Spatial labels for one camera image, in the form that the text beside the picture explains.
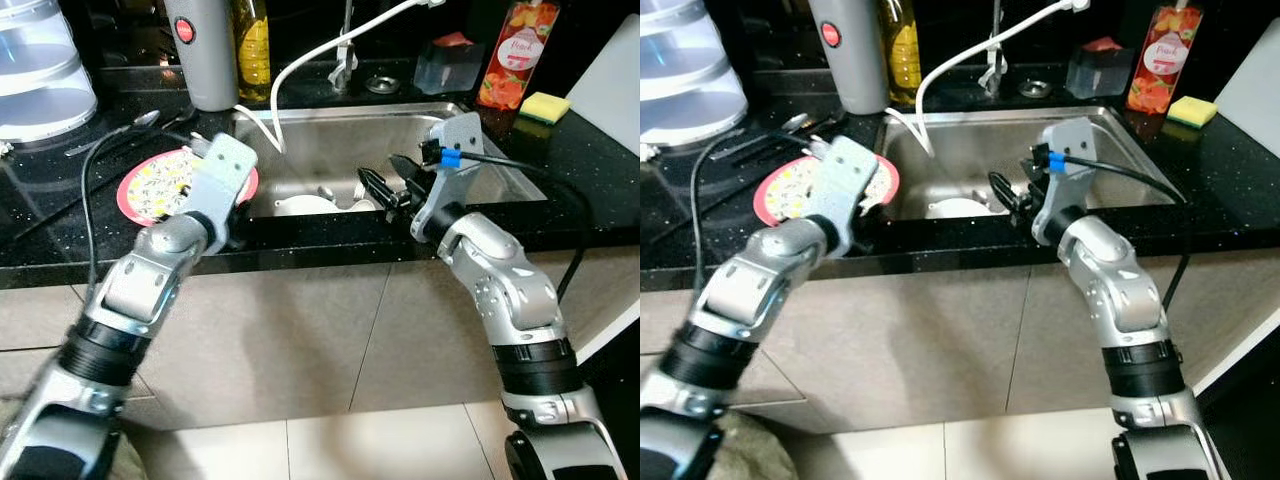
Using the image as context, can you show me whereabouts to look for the olive woven sack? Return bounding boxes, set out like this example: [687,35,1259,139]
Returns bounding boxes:
[703,408,772,480]

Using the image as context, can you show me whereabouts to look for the stainless steel sink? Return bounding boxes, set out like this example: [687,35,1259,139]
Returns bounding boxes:
[231,100,550,220]
[879,104,1192,224]

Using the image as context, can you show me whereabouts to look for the white bowl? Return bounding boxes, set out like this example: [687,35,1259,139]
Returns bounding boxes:
[924,197,997,222]
[271,194,347,219]

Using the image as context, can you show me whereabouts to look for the yellow oil bottle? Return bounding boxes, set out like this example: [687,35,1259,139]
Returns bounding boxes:
[880,0,922,107]
[232,0,273,104]

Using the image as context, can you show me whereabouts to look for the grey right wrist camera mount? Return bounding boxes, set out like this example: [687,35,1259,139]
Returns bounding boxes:
[411,112,484,242]
[1031,116,1102,247]

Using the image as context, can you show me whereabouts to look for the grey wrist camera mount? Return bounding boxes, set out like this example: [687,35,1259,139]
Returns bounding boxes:
[1031,116,1102,247]
[804,136,882,253]
[183,133,259,227]
[411,112,484,242]

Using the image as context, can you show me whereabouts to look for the grey thermos flask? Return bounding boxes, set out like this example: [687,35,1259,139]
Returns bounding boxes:
[163,0,242,112]
[807,0,890,114]

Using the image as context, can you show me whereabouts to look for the white panel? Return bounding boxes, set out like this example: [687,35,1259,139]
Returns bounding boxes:
[1214,14,1280,157]
[565,14,641,157]

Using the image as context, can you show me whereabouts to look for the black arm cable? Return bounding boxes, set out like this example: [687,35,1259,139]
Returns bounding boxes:
[692,128,819,306]
[1058,152,1193,313]
[440,148,592,303]
[78,128,196,301]

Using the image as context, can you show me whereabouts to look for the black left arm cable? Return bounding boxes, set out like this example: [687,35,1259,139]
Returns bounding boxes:
[692,128,819,306]
[78,128,196,301]

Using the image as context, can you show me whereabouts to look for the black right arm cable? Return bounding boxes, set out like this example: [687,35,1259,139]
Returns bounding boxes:
[440,148,592,303]
[1058,152,1193,313]

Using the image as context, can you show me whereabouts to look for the clear plastic drawer unit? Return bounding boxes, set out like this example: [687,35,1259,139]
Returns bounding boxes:
[640,0,750,150]
[0,0,99,142]

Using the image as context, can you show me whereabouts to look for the yellow green sponge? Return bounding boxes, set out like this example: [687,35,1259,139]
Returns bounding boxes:
[516,92,572,125]
[1166,96,1220,129]

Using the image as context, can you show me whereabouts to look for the white flexible hose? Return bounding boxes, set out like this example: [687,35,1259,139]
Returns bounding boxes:
[232,0,447,154]
[884,0,1092,157]

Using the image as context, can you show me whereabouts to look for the pink patterned plate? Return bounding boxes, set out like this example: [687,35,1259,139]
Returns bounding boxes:
[116,147,260,228]
[752,152,900,228]

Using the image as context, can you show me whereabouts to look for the metal spoon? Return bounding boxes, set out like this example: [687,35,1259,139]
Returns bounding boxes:
[64,109,162,157]
[714,112,814,162]

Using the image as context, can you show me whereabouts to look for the chrome sink faucet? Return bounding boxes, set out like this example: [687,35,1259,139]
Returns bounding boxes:
[329,0,360,94]
[979,0,1010,97]

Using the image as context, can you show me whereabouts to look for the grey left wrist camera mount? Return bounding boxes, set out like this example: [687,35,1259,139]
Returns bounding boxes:
[804,136,882,253]
[183,133,259,227]

